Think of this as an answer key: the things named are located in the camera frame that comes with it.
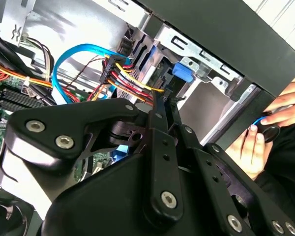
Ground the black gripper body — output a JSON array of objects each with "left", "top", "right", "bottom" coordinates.
[{"left": 40, "top": 155, "right": 227, "bottom": 236}]

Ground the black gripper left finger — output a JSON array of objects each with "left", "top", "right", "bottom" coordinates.
[{"left": 4, "top": 90, "right": 185, "bottom": 222}]

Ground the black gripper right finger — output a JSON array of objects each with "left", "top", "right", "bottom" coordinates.
[{"left": 171, "top": 98, "right": 295, "bottom": 236}]

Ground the blue SATA wire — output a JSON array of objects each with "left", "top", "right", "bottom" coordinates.
[{"left": 51, "top": 43, "right": 135, "bottom": 105}]

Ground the round black blue-ringed tool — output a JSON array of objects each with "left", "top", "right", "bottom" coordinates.
[{"left": 245, "top": 112, "right": 282, "bottom": 145}]

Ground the orange yellow power wire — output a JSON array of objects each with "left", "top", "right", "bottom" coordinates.
[{"left": 86, "top": 55, "right": 172, "bottom": 105}]

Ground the person's left hand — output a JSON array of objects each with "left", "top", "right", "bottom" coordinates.
[{"left": 227, "top": 124, "right": 268, "bottom": 180}]

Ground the person's right hand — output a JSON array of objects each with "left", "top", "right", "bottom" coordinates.
[{"left": 260, "top": 72, "right": 295, "bottom": 127}]

